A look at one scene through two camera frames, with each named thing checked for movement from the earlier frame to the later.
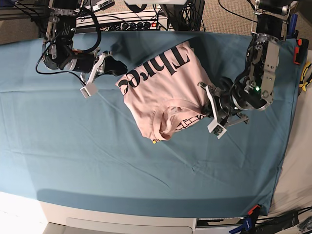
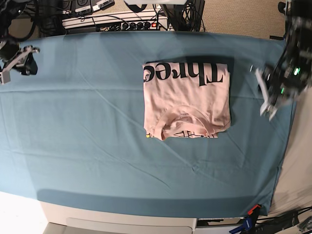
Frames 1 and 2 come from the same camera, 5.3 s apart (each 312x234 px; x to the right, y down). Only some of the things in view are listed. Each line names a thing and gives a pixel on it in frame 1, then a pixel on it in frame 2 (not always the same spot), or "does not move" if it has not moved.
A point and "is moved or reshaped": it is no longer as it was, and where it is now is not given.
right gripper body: (224, 115) -> (282, 82)
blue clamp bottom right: (249, 222) does not move
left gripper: (90, 63) -> (20, 58)
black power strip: (134, 26) does not move
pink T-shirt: (166, 93) is moved or reshaped
